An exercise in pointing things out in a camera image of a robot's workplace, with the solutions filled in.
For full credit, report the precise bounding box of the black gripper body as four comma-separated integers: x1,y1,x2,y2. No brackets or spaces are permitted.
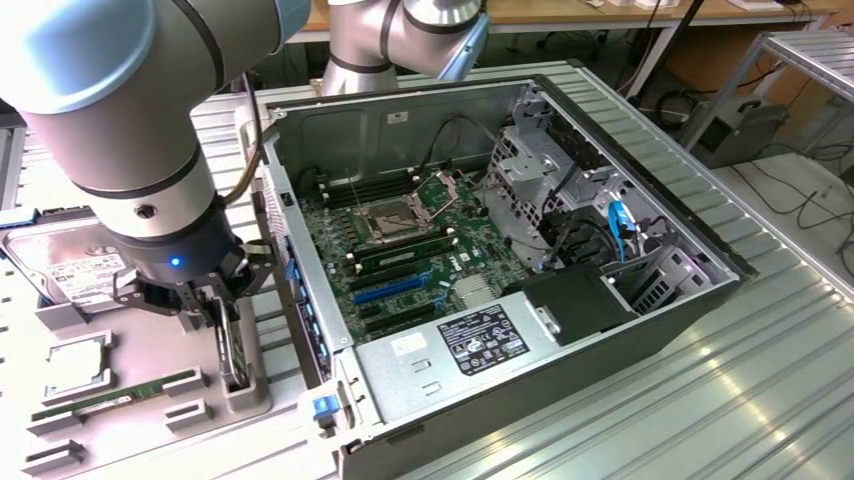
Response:
108,198,247,307

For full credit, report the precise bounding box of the black graphics card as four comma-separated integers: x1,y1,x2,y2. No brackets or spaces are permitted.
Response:
211,295,259,397

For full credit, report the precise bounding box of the silver hard disk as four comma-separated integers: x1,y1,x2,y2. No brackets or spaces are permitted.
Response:
0,223,139,307

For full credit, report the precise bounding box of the silver CPU chip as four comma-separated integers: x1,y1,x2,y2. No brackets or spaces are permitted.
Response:
44,341,114,397

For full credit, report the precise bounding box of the green RAM stick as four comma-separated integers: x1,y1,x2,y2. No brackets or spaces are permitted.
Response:
28,378,166,422
362,237,458,267

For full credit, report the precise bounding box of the black expansion slot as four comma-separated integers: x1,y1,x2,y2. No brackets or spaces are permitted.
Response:
347,265,430,297
358,298,438,328

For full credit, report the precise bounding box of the thin locking lever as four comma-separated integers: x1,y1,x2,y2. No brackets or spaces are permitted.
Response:
345,166,377,218

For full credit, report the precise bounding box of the blue expansion slot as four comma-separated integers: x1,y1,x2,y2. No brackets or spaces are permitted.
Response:
351,278,437,307

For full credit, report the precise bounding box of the CPU socket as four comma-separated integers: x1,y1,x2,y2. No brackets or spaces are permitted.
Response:
358,198,421,242

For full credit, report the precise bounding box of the grey parts rack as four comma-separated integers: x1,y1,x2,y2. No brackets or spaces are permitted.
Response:
0,269,315,480

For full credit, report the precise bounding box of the metal socket cover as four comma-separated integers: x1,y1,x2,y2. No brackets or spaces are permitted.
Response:
407,168,463,213

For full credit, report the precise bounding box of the green motherboard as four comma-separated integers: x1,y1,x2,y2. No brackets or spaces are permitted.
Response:
293,163,530,347

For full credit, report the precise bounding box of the grey power supply unit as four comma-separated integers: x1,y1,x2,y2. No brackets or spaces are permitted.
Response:
355,288,644,427

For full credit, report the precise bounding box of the silver chipset heatsink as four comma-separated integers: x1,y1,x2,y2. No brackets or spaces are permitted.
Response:
458,278,503,307

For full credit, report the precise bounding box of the metal disk bay cage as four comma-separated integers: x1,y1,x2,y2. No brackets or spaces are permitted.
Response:
481,123,603,274

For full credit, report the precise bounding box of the black plastic air shroud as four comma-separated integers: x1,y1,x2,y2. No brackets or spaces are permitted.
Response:
518,266,641,348

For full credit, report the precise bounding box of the black open PC case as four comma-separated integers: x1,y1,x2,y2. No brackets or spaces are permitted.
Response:
255,73,762,480

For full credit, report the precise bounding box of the wooden desk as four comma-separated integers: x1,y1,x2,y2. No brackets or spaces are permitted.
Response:
290,0,844,51

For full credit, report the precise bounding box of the grey equipment box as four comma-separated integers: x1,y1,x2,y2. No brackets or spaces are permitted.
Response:
692,98,792,169

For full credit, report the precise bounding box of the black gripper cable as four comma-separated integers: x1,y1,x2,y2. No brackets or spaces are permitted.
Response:
222,69,270,207

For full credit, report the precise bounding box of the black data wire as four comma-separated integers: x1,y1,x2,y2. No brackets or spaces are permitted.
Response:
423,113,501,172

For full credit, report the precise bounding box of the blue data wire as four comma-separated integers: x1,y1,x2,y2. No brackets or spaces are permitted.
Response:
607,198,637,265

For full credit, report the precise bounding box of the aluminium profile frame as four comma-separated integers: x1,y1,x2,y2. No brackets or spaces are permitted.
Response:
732,30,854,154

